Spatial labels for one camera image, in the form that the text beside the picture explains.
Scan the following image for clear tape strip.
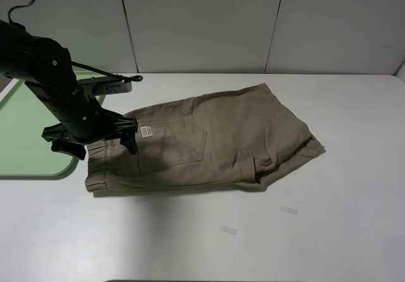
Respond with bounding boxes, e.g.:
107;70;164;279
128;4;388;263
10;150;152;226
280;206;297;216
219;226;237;235

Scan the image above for green plastic tray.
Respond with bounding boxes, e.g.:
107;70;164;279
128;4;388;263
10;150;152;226
0;70;107;180

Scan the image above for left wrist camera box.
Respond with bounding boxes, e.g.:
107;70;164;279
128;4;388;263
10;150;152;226
78;77;132;97

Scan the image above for khaki shorts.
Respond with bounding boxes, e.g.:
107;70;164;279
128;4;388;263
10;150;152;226
85;83;325;195

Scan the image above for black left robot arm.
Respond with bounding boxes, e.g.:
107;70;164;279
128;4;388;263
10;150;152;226
1;21;143;159

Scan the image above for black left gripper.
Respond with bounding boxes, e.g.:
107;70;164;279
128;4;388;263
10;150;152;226
25;79;138;160

